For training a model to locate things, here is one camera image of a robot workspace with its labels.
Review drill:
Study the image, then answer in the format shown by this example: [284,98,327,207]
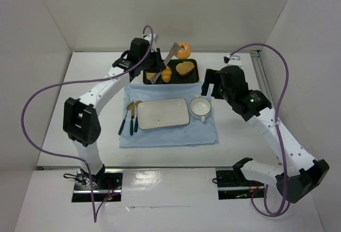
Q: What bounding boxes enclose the sugared donut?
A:
[175,42,191,60]

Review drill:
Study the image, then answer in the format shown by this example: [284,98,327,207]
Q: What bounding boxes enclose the silver metal tongs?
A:
[150,42,180,84]

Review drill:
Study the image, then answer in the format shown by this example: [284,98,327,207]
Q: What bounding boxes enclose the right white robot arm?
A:
[201,65,330,203]

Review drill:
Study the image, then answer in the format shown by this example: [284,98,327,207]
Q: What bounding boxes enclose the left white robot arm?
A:
[63,34,164,187]

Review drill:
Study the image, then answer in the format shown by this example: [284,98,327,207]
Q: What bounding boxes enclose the bread slice right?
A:
[175,61,195,77]

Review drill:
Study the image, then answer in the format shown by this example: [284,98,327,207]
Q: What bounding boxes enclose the bread slice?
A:
[145,72,155,81]
[175,61,195,77]

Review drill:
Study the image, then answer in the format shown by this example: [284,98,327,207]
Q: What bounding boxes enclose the bread slice left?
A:
[145,72,155,81]

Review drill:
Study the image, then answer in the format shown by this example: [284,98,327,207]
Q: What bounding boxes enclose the black rectangular tray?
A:
[155,59,199,85]

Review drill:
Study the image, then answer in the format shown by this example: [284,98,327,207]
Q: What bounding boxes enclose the croissant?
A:
[161,66,172,83]

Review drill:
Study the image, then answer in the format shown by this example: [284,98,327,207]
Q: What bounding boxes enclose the light blue cloth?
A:
[119,82,218,148]

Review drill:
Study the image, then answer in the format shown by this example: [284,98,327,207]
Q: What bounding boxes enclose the white rectangular plate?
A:
[137,98,190,130]

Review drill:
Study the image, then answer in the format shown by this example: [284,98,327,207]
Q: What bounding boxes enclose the white bowl with handles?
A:
[189,96,212,123]

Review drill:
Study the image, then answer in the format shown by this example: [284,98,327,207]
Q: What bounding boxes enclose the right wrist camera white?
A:
[223,55,242,67]

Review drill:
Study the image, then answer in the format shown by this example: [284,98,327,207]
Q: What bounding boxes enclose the aluminium rail right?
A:
[249,49,282,169]

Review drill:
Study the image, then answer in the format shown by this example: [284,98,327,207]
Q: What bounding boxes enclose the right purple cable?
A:
[223,43,291,217]

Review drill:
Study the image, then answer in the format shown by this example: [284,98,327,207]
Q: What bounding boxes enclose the purple cable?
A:
[223,43,291,217]
[20,25,155,222]

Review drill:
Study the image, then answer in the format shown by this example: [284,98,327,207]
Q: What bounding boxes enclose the gold spoon green handle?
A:
[134,100,142,133]

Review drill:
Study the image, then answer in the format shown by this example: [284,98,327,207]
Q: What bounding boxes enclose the gold fork green handle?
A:
[118,101,134,136]

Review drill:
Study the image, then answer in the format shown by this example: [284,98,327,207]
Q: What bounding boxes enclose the gold knife green handle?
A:
[129,101,135,136]

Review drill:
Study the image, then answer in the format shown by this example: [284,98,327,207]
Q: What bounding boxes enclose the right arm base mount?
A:
[212,170,264,200]

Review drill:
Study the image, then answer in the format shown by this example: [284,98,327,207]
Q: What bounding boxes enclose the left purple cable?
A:
[20,25,155,222]

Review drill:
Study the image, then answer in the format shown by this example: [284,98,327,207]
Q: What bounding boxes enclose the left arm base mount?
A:
[63,169,123,203]

